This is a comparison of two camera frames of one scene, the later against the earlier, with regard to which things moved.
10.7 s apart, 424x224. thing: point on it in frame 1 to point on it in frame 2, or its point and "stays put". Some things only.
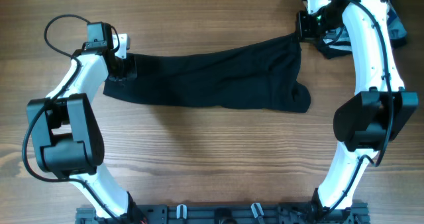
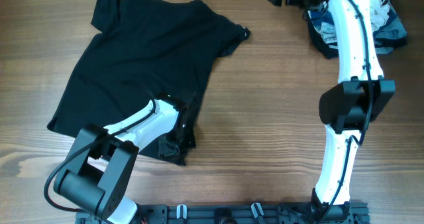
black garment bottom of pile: x=325 y=50 stays put
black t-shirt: x=266 y=76 to x=147 y=47
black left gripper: x=132 y=72 to x=167 y=148
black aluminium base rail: x=229 y=213 stays put
